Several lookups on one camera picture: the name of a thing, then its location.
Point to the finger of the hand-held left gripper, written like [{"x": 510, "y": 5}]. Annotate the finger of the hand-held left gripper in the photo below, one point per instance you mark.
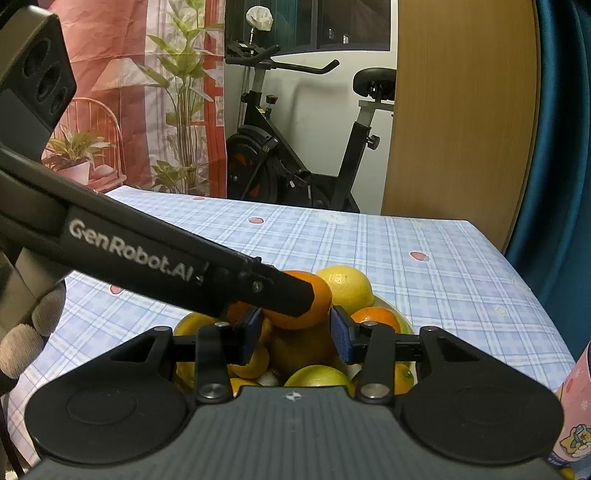
[{"x": 277, "y": 290}]

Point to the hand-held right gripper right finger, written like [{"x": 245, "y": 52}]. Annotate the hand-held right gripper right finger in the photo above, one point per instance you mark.
[{"x": 340, "y": 337}]

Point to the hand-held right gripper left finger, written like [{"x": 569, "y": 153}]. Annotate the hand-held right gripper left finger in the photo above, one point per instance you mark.
[{"x": 251, "y": 337}]

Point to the red apple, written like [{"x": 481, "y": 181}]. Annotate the red apple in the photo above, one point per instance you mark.
[{"x": 300, "y": 350}]

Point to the yellow-green round fruit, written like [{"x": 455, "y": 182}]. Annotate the yellow-green round fruit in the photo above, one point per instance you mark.
[{"x": 318, "y": 376}]

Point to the beige plate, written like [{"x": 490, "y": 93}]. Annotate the beige plate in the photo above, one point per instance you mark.
[{"x": 407, "y": 325}]

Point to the person's left hand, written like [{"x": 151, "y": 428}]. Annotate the person's left hand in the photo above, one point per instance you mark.
[{"x": 23, "y": 350}]

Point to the blue checked tablecloth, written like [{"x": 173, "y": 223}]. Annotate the blue checked tablecloth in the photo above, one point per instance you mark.
[{"x": 392, "y": 240}]

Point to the black exercise bike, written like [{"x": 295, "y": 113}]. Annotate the black exercise bike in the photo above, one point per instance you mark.
[{"x": 258, "y": 166}]

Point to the paper cup with white lid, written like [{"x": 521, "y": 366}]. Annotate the paper cup with white lid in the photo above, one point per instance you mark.
[{"x": 577, "y": 406}]

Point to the wooden panel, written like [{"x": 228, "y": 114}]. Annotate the wooden panel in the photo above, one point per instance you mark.
[{"x": 461, "y": 115}]

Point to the dark window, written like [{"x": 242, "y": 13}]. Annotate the dark window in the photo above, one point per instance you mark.
[{"x": 295, "y": 23}]

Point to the blue curtain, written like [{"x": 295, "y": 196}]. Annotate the blue curtain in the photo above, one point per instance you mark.
[{"x": 563, "y": 138}]

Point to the printed wall poster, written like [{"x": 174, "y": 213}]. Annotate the printed wall poster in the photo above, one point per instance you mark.
[{"x": 115, "y": 46}]

